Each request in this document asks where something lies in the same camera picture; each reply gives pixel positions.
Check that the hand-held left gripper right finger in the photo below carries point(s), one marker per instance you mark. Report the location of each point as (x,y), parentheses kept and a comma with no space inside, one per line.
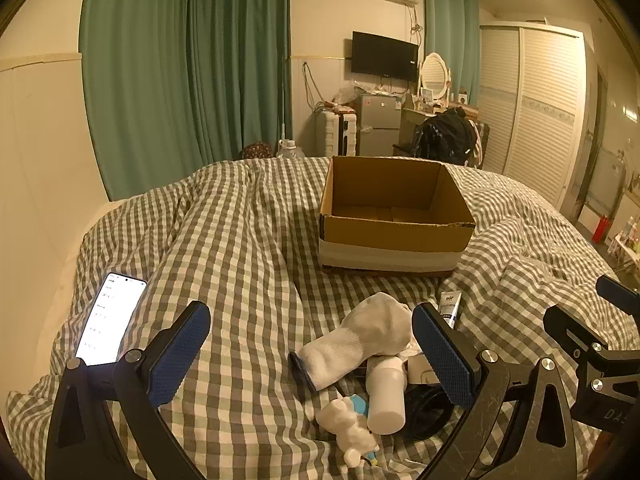
(442,360)

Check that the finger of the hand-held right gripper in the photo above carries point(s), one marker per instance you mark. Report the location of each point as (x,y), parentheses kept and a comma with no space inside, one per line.
(620,292)
(575,335)

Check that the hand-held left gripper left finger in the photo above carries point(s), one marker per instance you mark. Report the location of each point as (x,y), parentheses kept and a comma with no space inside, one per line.
(180,355)

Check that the white earbuds case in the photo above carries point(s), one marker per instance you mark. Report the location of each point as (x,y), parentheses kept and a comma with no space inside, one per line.
(417,372)

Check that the white cream tube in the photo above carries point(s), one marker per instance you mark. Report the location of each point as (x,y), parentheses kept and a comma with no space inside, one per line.
(448,307)

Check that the black headphones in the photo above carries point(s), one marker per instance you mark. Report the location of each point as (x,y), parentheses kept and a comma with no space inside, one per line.
(425,410)

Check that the white plastic bottle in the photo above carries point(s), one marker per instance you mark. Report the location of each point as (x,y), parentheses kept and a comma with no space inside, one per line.
(386,400)

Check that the white sock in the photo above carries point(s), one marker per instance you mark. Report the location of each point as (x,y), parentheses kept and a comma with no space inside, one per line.
(370,330)

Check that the cardboard box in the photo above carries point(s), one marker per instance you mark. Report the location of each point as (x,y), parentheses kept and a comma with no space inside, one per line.
(395,260)

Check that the white toy figure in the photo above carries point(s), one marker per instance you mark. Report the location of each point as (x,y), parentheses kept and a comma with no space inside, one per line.
(345,430)

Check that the red fire extinguisher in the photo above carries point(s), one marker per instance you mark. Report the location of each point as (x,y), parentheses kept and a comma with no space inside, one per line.
(602,230)

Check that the smartphone with lit screen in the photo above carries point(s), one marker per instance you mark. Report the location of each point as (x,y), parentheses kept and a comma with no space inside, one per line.
(107,320)

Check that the grey checked blanket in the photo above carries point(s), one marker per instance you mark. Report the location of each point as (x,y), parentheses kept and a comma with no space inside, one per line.
(240,240)

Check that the white louvred wardrobe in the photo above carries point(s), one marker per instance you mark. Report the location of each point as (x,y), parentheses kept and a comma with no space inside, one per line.
(540,110)

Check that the brown patterned cushion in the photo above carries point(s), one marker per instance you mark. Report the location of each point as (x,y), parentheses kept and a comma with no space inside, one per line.
(256,151)

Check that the black bag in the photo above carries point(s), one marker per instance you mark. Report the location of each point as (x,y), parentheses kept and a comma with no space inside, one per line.
(445,137)

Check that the clear water jug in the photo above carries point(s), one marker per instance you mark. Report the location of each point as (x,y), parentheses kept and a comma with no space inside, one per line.
(290,151)

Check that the small grey fridge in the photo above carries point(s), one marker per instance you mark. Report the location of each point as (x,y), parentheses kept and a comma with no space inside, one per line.
(379,125)

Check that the white suitcase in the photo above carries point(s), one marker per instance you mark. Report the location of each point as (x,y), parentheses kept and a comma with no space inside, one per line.
(337,132)

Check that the wide green curtain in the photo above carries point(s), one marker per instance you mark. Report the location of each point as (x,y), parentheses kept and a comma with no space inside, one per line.
(185,75)

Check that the oval white mirror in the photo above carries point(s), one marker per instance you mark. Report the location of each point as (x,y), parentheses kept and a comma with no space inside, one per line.
(434,74)

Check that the narrow green curtain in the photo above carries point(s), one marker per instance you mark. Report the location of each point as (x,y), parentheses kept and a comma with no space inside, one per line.
(450,35)

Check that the black wall television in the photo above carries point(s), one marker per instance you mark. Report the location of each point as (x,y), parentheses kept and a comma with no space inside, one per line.
(384,56)

